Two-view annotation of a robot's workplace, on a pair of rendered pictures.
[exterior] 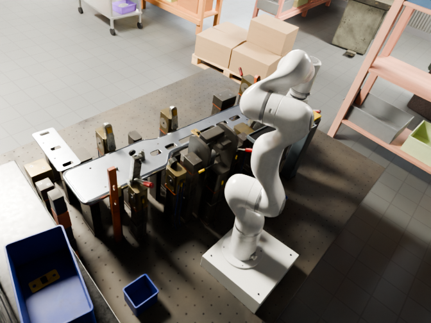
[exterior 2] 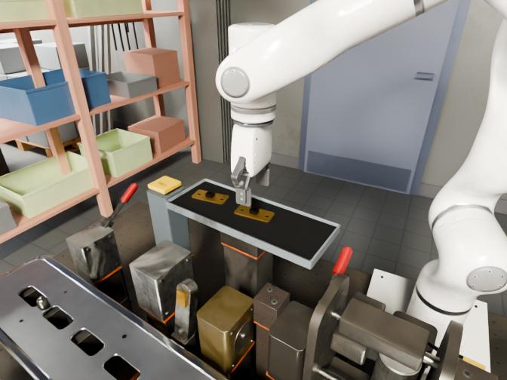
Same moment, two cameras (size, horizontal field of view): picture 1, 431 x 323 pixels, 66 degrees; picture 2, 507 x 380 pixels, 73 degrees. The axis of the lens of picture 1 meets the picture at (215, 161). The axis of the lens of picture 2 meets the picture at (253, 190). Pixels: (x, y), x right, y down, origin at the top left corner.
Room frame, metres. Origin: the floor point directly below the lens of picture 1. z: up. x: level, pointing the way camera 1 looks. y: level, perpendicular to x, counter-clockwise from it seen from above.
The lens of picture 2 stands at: (1.34, 0.34, 1.58)
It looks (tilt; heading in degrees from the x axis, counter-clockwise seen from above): 30 degrees down; 264
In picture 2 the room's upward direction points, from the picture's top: straight up
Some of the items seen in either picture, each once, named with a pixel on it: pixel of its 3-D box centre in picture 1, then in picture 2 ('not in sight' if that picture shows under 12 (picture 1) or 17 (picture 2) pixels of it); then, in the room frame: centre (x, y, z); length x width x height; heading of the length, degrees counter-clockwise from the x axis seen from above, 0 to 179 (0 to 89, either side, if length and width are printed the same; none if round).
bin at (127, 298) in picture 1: (140, 295); not in sight; (0.56, 0.18, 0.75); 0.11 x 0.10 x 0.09; 140
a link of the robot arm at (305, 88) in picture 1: (304, 74); (253, 65); (1.28, -0.29, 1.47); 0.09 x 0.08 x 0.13; 70
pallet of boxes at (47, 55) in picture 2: not in sight; (37, 95); (3.43, -3.88, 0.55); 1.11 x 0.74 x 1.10; 147
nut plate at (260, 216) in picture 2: not in sight; (254, 211); (1.28, -0.29, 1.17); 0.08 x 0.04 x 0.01; 150
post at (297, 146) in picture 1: (299, 148); (175, 255); (1.49, -0.45, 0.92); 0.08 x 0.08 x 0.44; 50
